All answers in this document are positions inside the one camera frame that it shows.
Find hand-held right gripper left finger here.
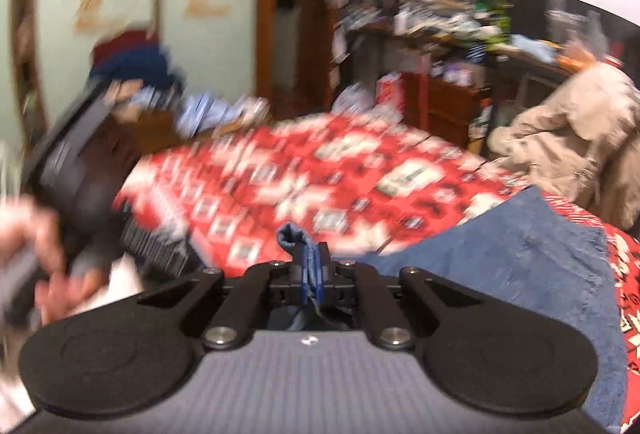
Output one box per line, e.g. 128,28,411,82
137,244,310,351

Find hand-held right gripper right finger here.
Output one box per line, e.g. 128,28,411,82
315,241,483,351

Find blue denim shorts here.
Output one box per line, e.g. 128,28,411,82
275,187,631,425

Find person's left hand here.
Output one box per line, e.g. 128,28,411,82
0,200,118,327

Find dark blue garment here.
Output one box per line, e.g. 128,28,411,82
87,29,186,90

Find red patterned blanket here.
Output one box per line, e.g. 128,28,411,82
112,111,640,430

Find blue and white papers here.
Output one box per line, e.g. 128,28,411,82
175,92,273,138

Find white printed plastic bag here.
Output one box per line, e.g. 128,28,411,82
332,84,378,115

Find red cardboard box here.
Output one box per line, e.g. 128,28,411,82
375,72,406,110

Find wooden drawer cabinet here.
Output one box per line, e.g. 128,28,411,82
402,72,493,150

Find cluttered wooden desk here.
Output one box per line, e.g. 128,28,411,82
325,0,501,65

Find beige jacket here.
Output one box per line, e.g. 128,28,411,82
487,62,640,232

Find wooden mirror frame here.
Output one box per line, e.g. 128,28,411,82
10,0,48,140

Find wooden door frame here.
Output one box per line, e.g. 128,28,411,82
255,0,346,110

